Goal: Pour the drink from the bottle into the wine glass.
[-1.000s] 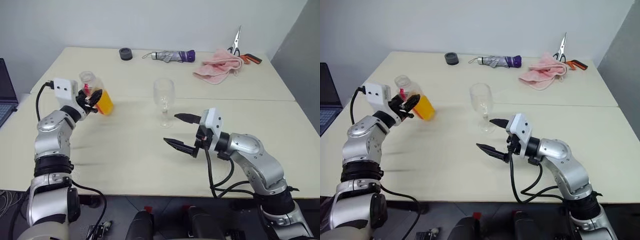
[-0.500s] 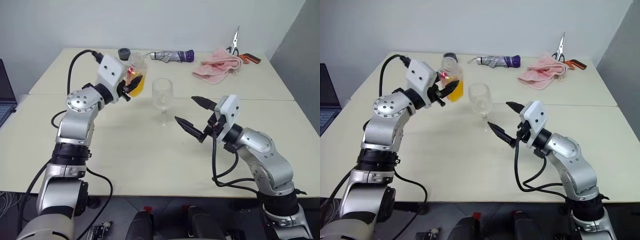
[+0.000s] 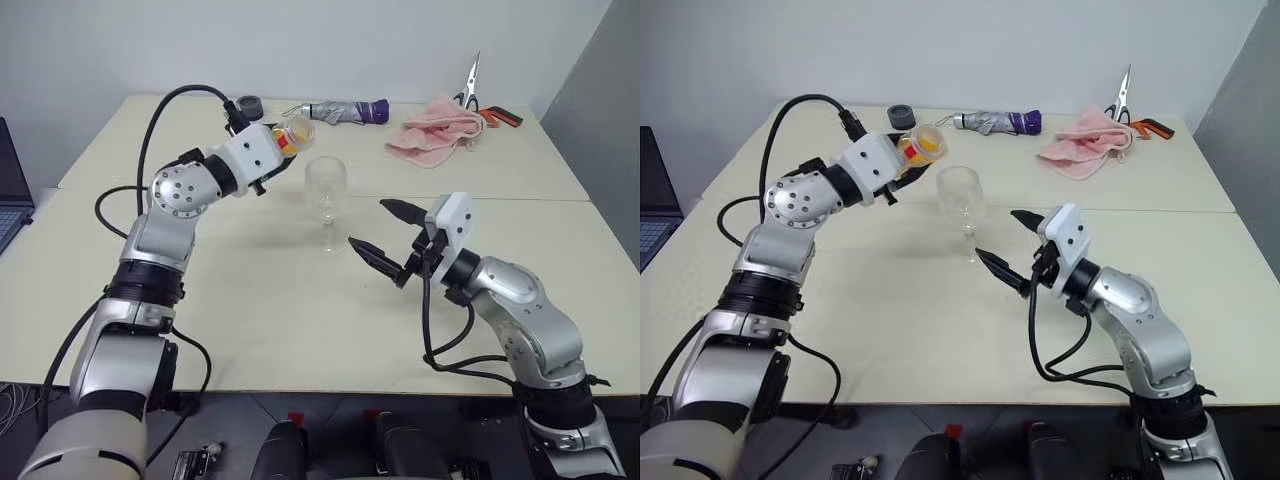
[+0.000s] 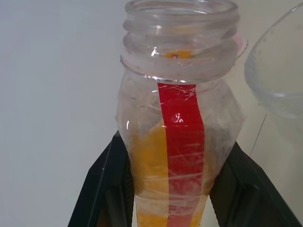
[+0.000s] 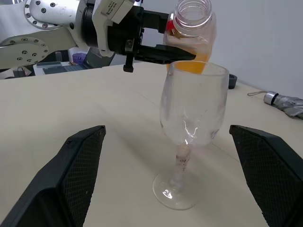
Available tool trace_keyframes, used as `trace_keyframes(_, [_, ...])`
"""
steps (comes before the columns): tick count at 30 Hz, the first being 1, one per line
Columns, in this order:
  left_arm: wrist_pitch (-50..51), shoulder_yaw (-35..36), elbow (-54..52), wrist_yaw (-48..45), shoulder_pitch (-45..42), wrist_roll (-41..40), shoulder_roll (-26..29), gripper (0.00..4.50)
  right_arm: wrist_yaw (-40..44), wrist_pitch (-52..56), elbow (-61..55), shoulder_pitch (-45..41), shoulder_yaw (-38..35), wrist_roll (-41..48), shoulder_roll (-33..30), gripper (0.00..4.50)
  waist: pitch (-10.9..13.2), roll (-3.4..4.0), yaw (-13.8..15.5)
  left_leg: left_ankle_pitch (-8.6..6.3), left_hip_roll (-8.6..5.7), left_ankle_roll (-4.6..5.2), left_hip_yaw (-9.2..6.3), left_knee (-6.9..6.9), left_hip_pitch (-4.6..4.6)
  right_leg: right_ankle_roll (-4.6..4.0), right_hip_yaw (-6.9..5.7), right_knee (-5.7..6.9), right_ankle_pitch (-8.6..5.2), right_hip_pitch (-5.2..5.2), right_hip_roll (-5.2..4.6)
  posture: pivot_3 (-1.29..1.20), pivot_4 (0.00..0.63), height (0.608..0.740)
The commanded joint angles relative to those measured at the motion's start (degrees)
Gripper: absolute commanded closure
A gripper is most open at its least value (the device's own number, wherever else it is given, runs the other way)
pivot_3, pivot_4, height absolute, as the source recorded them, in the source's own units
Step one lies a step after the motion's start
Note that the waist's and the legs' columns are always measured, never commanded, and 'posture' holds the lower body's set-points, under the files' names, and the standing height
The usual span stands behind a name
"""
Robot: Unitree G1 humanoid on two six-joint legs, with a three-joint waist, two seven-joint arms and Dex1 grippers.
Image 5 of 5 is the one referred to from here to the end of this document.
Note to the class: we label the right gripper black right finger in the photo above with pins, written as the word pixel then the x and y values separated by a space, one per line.
pixel 277 177

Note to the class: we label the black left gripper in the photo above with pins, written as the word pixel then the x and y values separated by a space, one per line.
pixel 123 35

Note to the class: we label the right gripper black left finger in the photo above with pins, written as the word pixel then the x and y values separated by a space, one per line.
pixel 54 184

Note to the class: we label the clear bottle with orange drink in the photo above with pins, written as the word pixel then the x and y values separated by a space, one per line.
pixel 203 35

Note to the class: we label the clear wine glass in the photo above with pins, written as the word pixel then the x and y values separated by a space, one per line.
pixel 194 106

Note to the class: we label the grey folded umbrella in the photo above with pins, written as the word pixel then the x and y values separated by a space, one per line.
pixel 288 105

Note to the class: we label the purple plastic jar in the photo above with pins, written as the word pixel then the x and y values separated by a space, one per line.
pixel 78 58

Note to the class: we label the black tape roll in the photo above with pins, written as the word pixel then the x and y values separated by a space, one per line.
pixel 233 81

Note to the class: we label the grey laptop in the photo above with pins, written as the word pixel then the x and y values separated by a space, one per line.
pixel 59 67

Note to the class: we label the small dark bag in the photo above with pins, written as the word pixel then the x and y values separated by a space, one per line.
pixel 19 72

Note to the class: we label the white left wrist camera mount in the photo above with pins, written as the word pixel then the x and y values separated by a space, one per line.
pixel 101 30

